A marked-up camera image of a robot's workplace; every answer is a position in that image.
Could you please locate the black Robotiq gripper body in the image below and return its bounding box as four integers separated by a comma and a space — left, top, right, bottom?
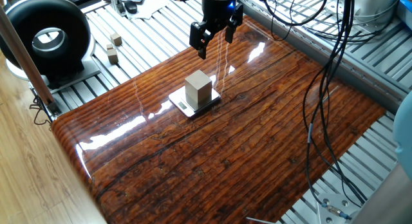
201, 0, 241, 32

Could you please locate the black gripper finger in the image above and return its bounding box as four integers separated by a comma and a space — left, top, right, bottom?
189, 20, 215, 60
224, 3, 245, 44

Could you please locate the tall pale wooden block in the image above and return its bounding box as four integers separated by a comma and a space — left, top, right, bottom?
184, 69, 213, 111

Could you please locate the silver digital scale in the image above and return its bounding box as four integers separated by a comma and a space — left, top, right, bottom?
168, 86, 221, 118

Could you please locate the white paper sheet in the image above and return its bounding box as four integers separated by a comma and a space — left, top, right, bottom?
127, 0, 171, 21

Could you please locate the black computer mouse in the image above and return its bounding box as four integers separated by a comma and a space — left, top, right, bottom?
124, 0, 138, 14

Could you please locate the small wooden cube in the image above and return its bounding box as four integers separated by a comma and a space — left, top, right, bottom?
109, 32, 123, 47

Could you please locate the small aluminium upright stand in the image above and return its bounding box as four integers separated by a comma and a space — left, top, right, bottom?
110, 0, 127, 17

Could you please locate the small upright wooden block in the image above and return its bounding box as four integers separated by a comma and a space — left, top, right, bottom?
107, 48, 119, 65

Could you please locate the silver perforated mounting plate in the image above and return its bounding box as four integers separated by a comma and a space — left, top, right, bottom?
324, 0, 357, 25

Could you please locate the glossy wood-grain board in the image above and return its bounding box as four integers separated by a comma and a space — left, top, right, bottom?
51, 14, 386, 224

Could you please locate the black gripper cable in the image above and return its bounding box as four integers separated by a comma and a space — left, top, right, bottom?
257, 0, 330, 42

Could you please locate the grey aluminium table rail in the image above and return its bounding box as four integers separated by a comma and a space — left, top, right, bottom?
238, 0, 410, 115

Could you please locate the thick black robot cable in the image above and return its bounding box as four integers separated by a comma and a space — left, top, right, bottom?
317, 0, 368, 207

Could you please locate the black cable with grey sleeve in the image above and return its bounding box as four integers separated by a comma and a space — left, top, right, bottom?
302, 0, 355, 207

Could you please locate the metal frame post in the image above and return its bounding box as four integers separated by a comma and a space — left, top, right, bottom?
0, 6, 62, 117

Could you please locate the black ring device on base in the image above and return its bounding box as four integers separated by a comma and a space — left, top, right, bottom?
0, 0, 102, 89

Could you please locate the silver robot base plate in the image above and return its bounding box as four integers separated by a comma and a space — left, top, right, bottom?
317, 193, 361, 224

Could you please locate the blue-tipped metal connector cable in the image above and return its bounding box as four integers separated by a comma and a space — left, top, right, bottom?
321, 201, 353, 221

